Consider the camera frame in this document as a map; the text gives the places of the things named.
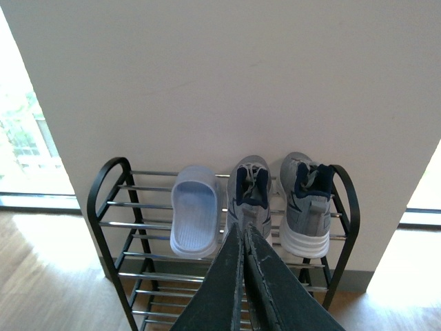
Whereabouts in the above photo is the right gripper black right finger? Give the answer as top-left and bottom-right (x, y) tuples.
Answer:
(243, 225), (344, 330)

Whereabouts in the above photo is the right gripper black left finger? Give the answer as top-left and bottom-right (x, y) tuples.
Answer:
(171, 224), (244, 330)

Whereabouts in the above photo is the grey knit sneaker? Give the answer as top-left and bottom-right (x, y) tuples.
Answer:
(278, 152), (334, 259)
(223, 155), (272, 244)

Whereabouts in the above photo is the black metal shoe rack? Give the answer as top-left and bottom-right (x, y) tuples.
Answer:
(87, 157), (360, 330)

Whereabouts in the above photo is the dark grey window frame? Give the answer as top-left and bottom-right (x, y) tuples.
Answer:
(1, 192), (81, 215)

